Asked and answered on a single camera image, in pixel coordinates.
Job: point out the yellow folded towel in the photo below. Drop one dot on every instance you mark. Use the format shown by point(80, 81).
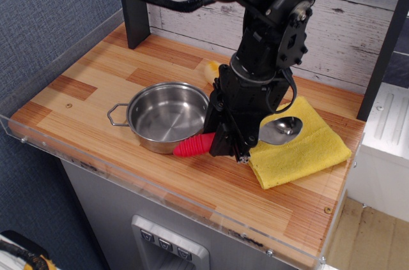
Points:
point(317, 147)

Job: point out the black vertical post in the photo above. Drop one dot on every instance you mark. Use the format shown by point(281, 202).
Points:
point(389, 43)
point(136, 20)

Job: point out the red handled metal spoon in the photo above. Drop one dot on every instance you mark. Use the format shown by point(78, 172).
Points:
point(277, 132)

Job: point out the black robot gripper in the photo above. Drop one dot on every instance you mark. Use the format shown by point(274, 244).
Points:
point(238, 103)

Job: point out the stainless steel pot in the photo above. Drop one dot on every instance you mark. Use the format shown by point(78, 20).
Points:
point(165, 114)

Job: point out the clear acrylic table guard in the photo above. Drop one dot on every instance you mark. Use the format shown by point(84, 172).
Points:
point(68, 118)

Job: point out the silver dispenser button panel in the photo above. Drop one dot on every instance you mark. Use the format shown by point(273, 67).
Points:
point(161, 248)

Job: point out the toy bread loaf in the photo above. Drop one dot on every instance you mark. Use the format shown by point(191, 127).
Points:
point(211, 71)

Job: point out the grey toy fridge cabinet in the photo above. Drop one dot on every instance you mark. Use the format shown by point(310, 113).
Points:
point(218, 216)

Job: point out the black left vertical post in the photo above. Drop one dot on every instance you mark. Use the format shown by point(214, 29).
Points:
point(136, 20)

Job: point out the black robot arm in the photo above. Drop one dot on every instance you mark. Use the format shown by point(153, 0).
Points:
point(273, 34)

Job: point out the black right vertical post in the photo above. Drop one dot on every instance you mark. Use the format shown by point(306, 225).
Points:
point(389, 43)

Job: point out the white ribbed side unit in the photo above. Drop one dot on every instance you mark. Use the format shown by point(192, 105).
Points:
point(379, 176)

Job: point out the yellow object at corner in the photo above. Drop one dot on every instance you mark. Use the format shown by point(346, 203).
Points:
point(40, 263)

